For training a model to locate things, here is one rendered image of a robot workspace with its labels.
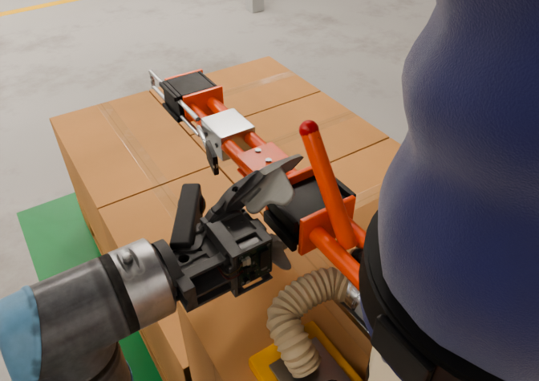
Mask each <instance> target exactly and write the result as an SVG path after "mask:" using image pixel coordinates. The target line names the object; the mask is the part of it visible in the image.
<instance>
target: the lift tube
mask: <svg viewBox="0 0 539 381"><path fill-rule="evenodd" d="M401 79H402V89H403V105H404V111H405V114H406V118H407V124H408V131H407V134H406V137H405V139H404V141H403V143H402V144H401V145H400V147H399V150H398V151H397V153H396V154H395V157H394V158H393V160H392V162H391V163H390V165H389V167H388V169H387V172H386V174H385V177H384V178H383V183H382V186H381V189H380V193H379V208H378V235H379V252H380V259H381V266H382V271H383V278H384V279H385V281H386V283H387V285H388V287H389V289H390V291H391V293H392V294H393V295H394V296H395V298H396V299H397V300H398V302H399V303H400V304H401V305H402V307H403V308H404V309H405V310H406V311H407V312H408V314H409V315H410V316H411V318H412V319H413V320H414V321H415V323H416V324H417V325H418V327H419V328H420V329H421V330H422V331H423V332H425V333H426V334H427V335H428V336H429V337H431V338H432V339H433V340H434V341H435V342H437V343H438V344H439V345H440V346H442V347H443V348H445V349H447V350H449V351H451V352H452V353H454V354H456V355H458V356H460V357H461V358H463V359H465V360H467V361H469V362H470V363H472V364H474V365H476V366H478V367H479V368H481V369H483V370H485V371H487V372H488V373H490V374H492V375H495V376H496V377H498V378H500V379H503V380H505V381H539V0H436V6H435V8H434V10H433V12H432V15H431V17H430V18H429V20H428V23H427V25H426V26H425V27H424V28H423V30H422V31H421V33H420V34H419V36H418V38H417V39H416V40H415V42H414V44H413V45H412V47H411V49H410V51H409V53H408V55H407V57H406V59H405V61H404V65H403V73H402V77H401Z"/></svg>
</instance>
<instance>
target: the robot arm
mask: <svg viewBox="0 0 539 381"><path fill-rule="evenodd" d="M303 158H304V157H303V156H302V155H300V154H296V155H293V156H289V157H286V158H285V159H282V160H279V161H276V162H273V163H272V164H269V165H267V166H265V167H264V168H261V169H260V170H255V171H253V172H251V173H250V174H249V175H247V176H245V177H244V178H242V179H240V180H239V181H238V182H236V183H235V184H233V185H232V186H231V187H229V188H228V189H227V190H226V191H225V192H224V194H223V195H222V196H221V198H220V199H219V201H218V202H217V203H216V204H215V205H214V206H213V207H212V208H211V209H209V211H208V212H207V213H206V214H205V216H204V217H203V213H204V211H205V208H206V202H205V199H204V197H203V195H202V193H201V185H200V184H198V183H192V184H183V185H182V188H181V192H180V198H179V200H178V203H177V211H176V217H175V221H174V225H173V229H172V236H171V239H170V243H169V245H170V246H169V245H168V243H167V242H166V241H165V240H164V239H160V240H159V241H155V242H153V243H152V244H151V243H150V242H149V241H148V240H146V239H144V238H141V239H139V240H138V241H134V242H132V243H130V244H128V245H125V246H122V247H120V248H118V249H115V250H113V251H111V252H109V253H106V254H104V255H102V256H99V257H97V258H94V259H92V260H90V261H87V262H84V263H83V264H81V265H77V266H75V267H73V268H71V269H68V270H66V271H63V272H62V273H59V274H56V275H54V276H52V277H50V278H47V279H44V280H42V281H40V282H37V283H35V284H33V285H31V286H28V285H26V286H23V287H22V288H21V289H20V290H18V291H16V292H14V293H12V294H10V295H8V296H6V297H4V298H1V299H0V351H1V353H2V357H3V360H4V362H5V364H6V369H7V370H8V373H9V375H10V378H11V380H12V381H133V375H132V370H131V368H130V366H129V364H128V362H127V360H126V359H125V358H124V354H123V352H122V349H121V347H120V343H119V341H120V340H121V339H123V338H126V337H128V336H129V335H131V334H133V333H135V332H137V331H138V330H142V329H144V328H145V327H147V326H150V325H152V324H153V323H155V322H158V321H160V320H161V319H163V318H166V317H168V316H169V315H171V314H173V313H175V312H176V302H177V301H179V300H180V302H181V304H182V305H183V307H184V308H185V310H186V312H187V313H188V312H190V311H192V310H195V309H196V308H198V307H200V306H202V305H204V304H205V303H207V302H210V301H212V300H213V299H215V298H218V297H220V296H221V295H223V294H226V293H228V292H229V291H231V292H232V294H233V295H234V297H235V298H236V297H238V296H240V295H242V294H244V293H245V292H247V291H249V290H251V289H253V288H255V287H257V286H259V285H261V284H263V283H264V282H267V281H269V280H270V279H272V278H273V277H272V275H271V274H270V272H271V271H272V262H273V263H274V264H275V265H277V266H278V267H279V268H281V269H283V270H290V269H291V264H290V262H289V260H288V258H287V256H286V254H285V252H284V249H287V248H288V247H287V246H286V245H285V244H284V242H283V241H282V240H281V239H280V238H279V237H278V236H277V235H274V234H272V233H270V234H268V233H267V232H266V227H265V226H264V225H263V224H262V223H261V222H260V220H259V219H258V218H255V219H253V218H252V217H251V216H250V215H249V214H248V213H247V212H246V210H247V211H248V212H249V213H251V214H256V213H259V212H261V211H262V210H263V209H264V208H265V207H266V206H267V205H268V204H276V205H282V206H284V205H288V204H289V203H290V202H291V201H292V200H293V199H294V194H295V192H294V189H293V187H292V185H291V183H290V181H289V179H288V177H287V175H286V173H287V172H288V171H290V170H292V169H293V168H294V167H295V166H296V165H297V164H298V163H299V162H300V161H301V160H302V159H303ZM243 207H246V210H245V209H244V208H243ZM259 277H261V278H262V280H260V281H259V282H256V283H254V284H252V285H251V286H248V287H246V288H244V287H243V286H244V285H246V284H249V283H250V282H252V281H254V280H256V279H257V278H259Z"/></svg>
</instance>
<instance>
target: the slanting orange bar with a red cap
mask: <svg viewBox="0 0 539 381"><path fill-rule="evenodd" d="M299 134H300V136H301V137H302V141H303V143H304V146H305V149H306V153H307V155H308V157H309V160H310V164H311V167H312V169H313V172H314V176H315V178H316V181H317V183H318V187H319V190H320V193H321V195H322V199H323V201H324V204H325V206H326V211H327V213H328V216H329V218H330V222H331V224H332V227H333V230H334V234H335V236H336V239H337V242H338V243H339V244H340V245H341V246H342V247H343V248H344V249H351V248H354V247H355V246H356V245H357V244H358V242H357V240H356V237H355V233H354V230H353V229H352V226H351V222H350V219H349V217H348V214H347V210H346V207H345V205H344V202H343V199H342V196H341V193H340V191H339V188H338V184H337V181H336V179H335V176H334V172H333V169H332V167H331V164H330V161H329V158H328V155H327V153H326V149H325V146H324V143H323V141H322V137H321V134H320V131H319V128H318V125H317V124H316V122H314V121H313V120H305V121H303V122H302V123H301V124H300V126H299Z"/></svg>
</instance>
